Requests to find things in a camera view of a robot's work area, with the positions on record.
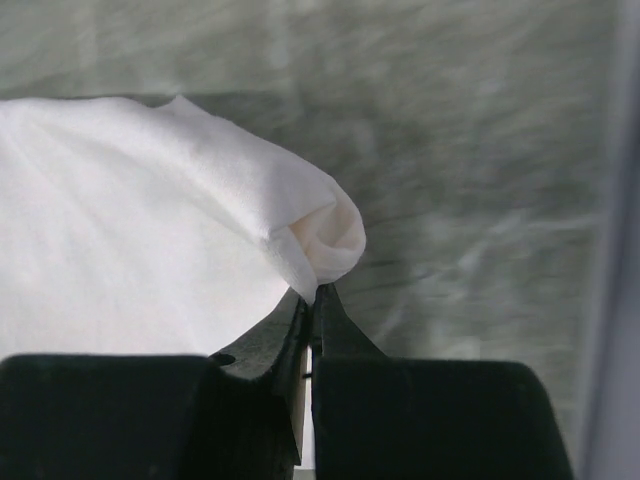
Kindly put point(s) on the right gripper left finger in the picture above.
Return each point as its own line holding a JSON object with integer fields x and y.
{"x": 275, "y": 351}

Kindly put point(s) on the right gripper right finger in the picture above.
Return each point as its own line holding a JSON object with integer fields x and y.
{"x": 334, "y": 334}

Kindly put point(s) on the white Coca-Cola t-shirt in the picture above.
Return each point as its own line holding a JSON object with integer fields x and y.
{"x": 136, "y": 242}

